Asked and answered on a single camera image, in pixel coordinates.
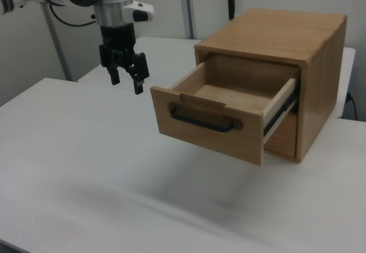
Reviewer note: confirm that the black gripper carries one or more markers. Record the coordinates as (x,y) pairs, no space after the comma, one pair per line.
(117,37)

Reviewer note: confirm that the wooden drawer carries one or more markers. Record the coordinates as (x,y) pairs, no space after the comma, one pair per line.
(208,138)

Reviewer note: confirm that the wooden cabinet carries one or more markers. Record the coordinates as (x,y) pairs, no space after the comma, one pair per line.
(274,33)

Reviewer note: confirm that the grey metal frame post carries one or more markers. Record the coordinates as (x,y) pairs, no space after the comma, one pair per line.
(57,41)
(188,7)

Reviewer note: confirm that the black drawer slide rail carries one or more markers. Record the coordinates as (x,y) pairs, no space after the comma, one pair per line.
(278,116)

